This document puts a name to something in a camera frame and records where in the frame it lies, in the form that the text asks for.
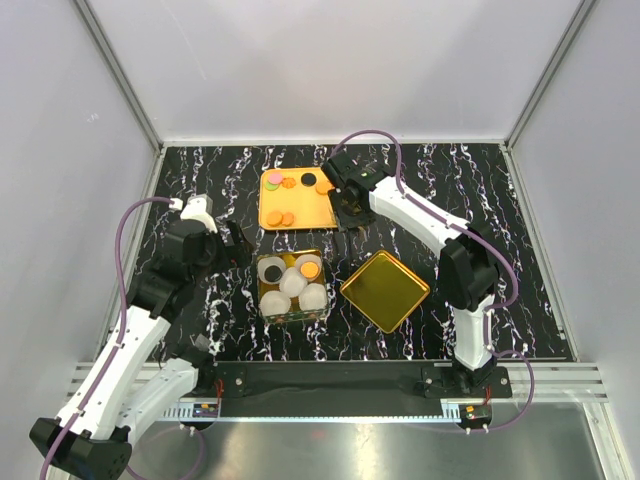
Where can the white paper cup back-right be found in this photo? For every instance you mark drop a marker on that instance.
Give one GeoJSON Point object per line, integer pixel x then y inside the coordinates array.
{"type": "Point", "coordinates": [306, 258]}

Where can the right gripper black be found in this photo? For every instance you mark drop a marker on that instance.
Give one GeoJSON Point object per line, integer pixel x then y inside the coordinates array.
{"type": "Point", "coordinates": [346, 222]}

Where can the white paper cup front-left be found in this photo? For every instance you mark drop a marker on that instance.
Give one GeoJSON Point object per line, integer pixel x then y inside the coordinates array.
{"type": "Point", "coordinates": [274, 303]}

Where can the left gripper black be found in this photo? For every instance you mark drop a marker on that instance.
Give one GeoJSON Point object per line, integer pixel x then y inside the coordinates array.
{"type": "Point", "coordinates": [232, 256]}

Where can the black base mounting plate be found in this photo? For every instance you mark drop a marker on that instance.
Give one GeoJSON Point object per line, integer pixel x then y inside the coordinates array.
{"type": "Point", "coordinates": [433, 379]}

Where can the gold tin lid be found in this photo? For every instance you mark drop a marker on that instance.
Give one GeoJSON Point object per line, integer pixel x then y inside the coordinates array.
{"type": "Point", "coordinates": [385, 291]}

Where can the black chocolate sandwich cookie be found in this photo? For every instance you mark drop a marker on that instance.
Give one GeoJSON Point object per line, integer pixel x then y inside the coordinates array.
{"type": "Point", "coordinates": [272, 274]}

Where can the white paper cup back-left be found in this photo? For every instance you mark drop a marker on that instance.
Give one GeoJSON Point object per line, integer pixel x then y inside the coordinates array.
{"type": "Point", "coordinates": [263, 263]}

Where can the yellow serving tray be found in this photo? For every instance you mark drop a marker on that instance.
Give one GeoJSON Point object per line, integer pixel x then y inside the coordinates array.
{"type": "Point", "coordinates": [308, 201]}

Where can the white paper cup front-right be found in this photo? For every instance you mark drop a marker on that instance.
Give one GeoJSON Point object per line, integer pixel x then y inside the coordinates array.
{"type": "Point", "coordinates": [313, 297]}

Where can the dotted round sandwich cookie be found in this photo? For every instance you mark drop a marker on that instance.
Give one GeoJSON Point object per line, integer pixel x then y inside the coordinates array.
{"type": "Point", "coordinates": [274, 218]}

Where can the orange swirl cookie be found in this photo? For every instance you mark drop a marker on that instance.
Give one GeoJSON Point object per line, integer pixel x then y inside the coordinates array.
{"type": "Point", "coordinates": [288, 183]}

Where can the plain round orange cookie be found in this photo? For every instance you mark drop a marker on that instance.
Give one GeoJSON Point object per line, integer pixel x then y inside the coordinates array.
{"type": "Point", "coordinates": [288, 219]}

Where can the gold square cookie tin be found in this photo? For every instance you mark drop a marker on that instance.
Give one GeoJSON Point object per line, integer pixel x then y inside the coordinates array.
{"type": "Point", "coordinates": [295, 314]}

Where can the pink macaron cookie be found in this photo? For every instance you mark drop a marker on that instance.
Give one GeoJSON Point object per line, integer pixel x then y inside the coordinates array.
{"type": "Point", "coordinates": [275, 178]}

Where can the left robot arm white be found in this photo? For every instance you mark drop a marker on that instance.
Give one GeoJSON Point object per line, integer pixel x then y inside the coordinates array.
{"type": "Point", "coordinates": [94, 434]}

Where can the white paper cup centre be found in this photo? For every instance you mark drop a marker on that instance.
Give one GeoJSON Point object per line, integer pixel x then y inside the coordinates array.
{"type": "Point", "coordinates": [292, 283]}

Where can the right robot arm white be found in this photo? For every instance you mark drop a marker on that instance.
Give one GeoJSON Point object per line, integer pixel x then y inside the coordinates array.
{"type": "Point", "coordinates": [468, 271]}

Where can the green macaron cookie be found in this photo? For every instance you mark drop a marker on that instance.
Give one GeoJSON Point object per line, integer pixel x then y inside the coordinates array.
{"type": "Point", "coordinates": [271, 186]}

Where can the aluminium frame rail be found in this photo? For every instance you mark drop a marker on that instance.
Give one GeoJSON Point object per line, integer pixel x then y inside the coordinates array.
{"type": "Point", "coordinates": [543, 383]}

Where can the large patterned sandwich cookie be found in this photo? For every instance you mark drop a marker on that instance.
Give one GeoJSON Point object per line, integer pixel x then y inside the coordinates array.
{"type": "Point", "coordinates": [310, 270]}

